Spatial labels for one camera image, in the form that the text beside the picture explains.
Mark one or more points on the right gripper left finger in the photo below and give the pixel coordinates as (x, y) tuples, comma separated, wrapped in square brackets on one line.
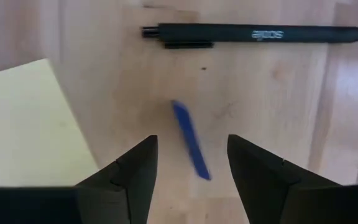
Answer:
[(104, 199)]

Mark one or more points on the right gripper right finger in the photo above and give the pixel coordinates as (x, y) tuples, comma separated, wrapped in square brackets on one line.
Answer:
[(291, 199)]

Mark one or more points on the small blue plastic piece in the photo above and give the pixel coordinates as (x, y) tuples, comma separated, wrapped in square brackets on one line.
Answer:
[(190, 137)]

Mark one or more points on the yellow sticky note pad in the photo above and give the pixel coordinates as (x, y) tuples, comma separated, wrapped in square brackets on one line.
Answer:
[(26, 124)]

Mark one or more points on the black pen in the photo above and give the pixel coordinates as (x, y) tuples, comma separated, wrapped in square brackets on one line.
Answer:
[(228, 33)]

